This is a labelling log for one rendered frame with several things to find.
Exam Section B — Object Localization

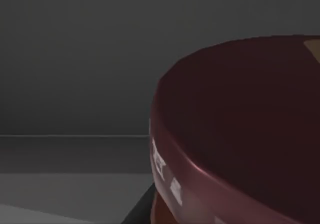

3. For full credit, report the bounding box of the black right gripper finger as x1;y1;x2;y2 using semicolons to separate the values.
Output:
120;184;157;224

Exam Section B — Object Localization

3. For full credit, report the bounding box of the dark red can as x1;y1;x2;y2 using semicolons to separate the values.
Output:
148;35;320;224

